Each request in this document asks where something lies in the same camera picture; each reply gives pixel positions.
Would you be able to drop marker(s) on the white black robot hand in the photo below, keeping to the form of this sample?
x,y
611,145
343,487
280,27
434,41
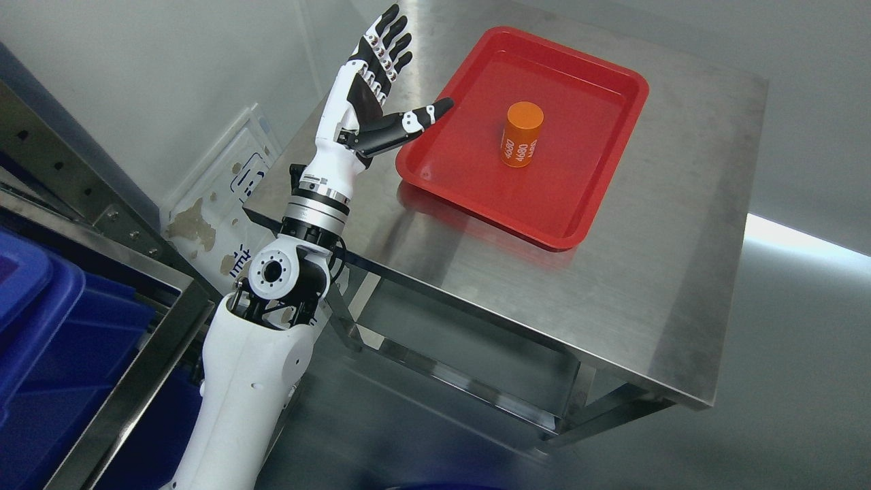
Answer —
x,y
354,128

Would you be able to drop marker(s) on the orange cylindrical capacitor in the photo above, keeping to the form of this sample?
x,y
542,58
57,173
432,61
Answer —
x,y
522,127

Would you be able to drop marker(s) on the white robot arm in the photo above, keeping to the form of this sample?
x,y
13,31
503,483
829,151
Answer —
x,y
260,344

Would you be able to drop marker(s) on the steel shelf rack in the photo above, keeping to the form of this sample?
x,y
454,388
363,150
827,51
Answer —
x,y
50,197

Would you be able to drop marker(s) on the white floor sign board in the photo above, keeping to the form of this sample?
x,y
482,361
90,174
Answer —
x,y
207,224

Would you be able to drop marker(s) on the red plastic tray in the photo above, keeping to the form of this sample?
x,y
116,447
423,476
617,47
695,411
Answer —
x,y
590,109

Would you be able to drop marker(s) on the blue bin top left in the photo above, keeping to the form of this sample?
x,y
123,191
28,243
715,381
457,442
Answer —
x,y
67,336

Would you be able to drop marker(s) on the blue bin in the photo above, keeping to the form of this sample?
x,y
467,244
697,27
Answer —
x,y
150,455
67,336

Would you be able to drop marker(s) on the blue lower bin left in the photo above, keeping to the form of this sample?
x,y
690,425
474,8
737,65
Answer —
x,y
150,455

